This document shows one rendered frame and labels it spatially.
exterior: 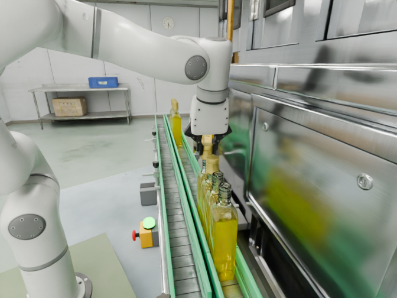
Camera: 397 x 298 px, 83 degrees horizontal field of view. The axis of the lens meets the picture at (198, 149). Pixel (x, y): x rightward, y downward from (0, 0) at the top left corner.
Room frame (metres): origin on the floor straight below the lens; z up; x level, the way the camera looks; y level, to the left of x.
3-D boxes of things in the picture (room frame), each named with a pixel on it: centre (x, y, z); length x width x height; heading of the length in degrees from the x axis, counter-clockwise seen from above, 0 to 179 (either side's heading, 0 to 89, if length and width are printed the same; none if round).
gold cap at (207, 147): (0.61, -0.03, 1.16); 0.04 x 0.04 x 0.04
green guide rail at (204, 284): (1.18, 0.15, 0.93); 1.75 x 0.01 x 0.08; 11
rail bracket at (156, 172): (0.86, 0.20, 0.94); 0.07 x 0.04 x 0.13; 101
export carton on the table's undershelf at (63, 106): (5.35, 3.03, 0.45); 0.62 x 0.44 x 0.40; 96
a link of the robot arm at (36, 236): (0.40, 0.35, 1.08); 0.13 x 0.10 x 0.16; 28
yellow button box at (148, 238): (0.69, 0.19, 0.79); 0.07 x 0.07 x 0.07; 11
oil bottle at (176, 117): (1.46, 0.15, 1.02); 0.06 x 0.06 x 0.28; 11
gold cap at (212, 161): (0.55, -0.04, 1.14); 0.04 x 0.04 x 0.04
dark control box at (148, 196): (0.96, 0.25, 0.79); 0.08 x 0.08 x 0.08; 11
